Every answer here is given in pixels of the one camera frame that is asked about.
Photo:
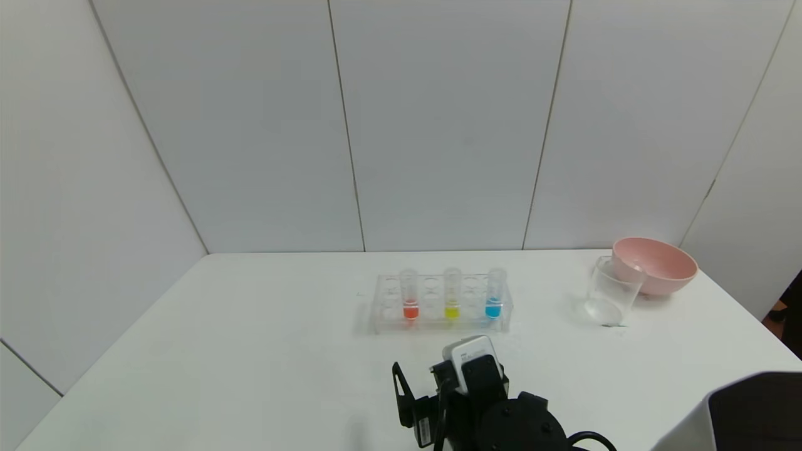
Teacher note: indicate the test tube with yellow pigment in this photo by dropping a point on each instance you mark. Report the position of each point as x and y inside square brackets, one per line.
[452, 310]

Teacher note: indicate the clear plastic beaker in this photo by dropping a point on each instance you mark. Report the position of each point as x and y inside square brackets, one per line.
[611, 294]

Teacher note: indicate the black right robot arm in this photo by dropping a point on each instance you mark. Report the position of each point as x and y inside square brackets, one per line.
[523, 426]

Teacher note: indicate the test tube with red pigment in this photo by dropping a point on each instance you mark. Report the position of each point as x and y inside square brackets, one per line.
[410, 310]

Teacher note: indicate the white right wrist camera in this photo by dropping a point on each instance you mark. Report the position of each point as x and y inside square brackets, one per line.
[470, 354]

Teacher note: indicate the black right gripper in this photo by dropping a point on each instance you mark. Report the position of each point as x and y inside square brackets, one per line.
[421, 421]

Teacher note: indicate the test tube with blue pigment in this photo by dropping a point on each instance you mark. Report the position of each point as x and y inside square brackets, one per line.
[494, 309]

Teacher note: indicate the dark background object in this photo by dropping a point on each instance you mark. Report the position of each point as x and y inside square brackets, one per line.
[792, 313]

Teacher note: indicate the pink bowl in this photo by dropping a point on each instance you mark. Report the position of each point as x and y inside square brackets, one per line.
[664, 269]

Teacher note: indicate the clear acrylic test tube rack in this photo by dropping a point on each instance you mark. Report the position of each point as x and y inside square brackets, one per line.
[432, 326]

